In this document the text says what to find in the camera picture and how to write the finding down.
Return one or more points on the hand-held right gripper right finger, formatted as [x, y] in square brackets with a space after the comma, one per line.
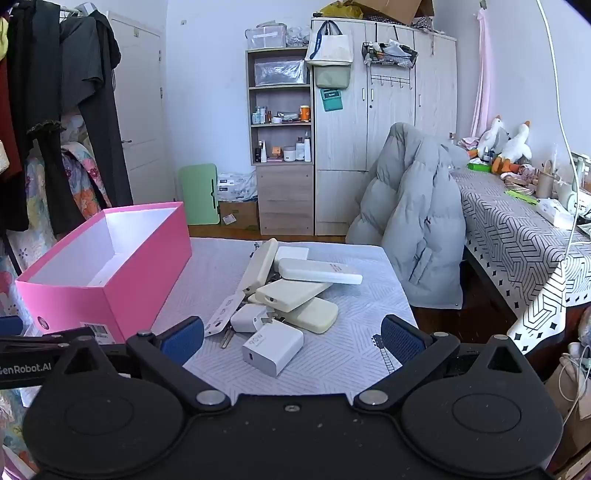
[400, 342]

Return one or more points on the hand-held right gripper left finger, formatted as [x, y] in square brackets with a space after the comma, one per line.
[182, 340]

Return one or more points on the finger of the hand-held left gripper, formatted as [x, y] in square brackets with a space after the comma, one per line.
[46, 338]

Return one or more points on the pink cardboard box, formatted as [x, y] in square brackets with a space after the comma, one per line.
[69, 295]

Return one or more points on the white remote control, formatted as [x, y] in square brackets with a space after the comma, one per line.
[318, 273]

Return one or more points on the metal keys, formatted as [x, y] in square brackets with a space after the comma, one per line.
[227, 339]

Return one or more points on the white tag strip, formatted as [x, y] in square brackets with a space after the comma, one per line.
[221, 316]

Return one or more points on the small white plug charger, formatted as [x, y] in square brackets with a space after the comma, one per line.
[247, 318]

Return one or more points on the cream power bank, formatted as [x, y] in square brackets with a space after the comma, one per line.
[318, 318]

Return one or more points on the large white charger block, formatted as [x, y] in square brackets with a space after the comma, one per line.
[272, 351]

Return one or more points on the grey puffer jacket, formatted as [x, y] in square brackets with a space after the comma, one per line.
[411, 217]

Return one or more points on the small cardboard box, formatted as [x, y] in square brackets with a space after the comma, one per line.
[238, 214]

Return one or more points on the white rectangular device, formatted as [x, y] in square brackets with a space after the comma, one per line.
[293, 253]

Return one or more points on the green folding table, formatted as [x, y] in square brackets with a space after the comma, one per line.
[198, 194]

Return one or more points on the black and white patterned tablecloth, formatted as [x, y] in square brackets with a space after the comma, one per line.
[508, 230]

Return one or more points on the white and blue packages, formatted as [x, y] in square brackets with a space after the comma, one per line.
[238, 184]

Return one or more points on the wooden shelf unit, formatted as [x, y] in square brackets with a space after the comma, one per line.
[284, 198]

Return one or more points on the white tissue box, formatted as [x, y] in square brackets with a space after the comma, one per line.
[554, 213]

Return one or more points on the dark grey hanging garment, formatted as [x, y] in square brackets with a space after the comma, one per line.
[108, 147]

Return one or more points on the light wooden wardrobe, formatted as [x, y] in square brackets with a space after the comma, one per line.
[341, 138]

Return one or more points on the red hanging garment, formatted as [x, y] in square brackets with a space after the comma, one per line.
[7, 129]

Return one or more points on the white round jar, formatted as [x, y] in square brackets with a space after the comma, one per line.
[289, 154]

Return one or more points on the beige cup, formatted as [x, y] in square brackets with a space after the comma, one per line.
[545, 182]

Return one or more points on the white goose plush toy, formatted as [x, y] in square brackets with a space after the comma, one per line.
[491, 138]
[515, 147]

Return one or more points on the white door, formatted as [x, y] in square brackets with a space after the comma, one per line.
[143, 115]

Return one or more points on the black hanging garment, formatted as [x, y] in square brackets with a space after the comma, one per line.
[37, 92]

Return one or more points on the orange jar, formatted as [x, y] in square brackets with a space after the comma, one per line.
[305, 113]

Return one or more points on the teal hanging pouch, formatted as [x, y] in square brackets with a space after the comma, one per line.
[331, 99]

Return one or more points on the black hook rack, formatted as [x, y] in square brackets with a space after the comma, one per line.
[390, 76]

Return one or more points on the green fabric pouch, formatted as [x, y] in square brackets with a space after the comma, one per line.
[332, 76]

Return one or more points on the pink curtain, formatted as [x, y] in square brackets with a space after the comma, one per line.
[482, 74]

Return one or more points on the grey hanging shirt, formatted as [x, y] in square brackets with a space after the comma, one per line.
[81, 55]

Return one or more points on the clear plastic bag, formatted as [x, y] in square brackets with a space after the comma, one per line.
[280, 71]

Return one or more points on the white tote bag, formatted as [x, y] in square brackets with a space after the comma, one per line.
[330, 46]

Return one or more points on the clear plastic storage box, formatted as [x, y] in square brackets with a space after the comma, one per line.
[265, 37]

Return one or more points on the large cardboard box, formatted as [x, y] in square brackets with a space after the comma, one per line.
[392, 9]

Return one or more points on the yellow bag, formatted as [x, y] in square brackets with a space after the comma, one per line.
[341, 10]

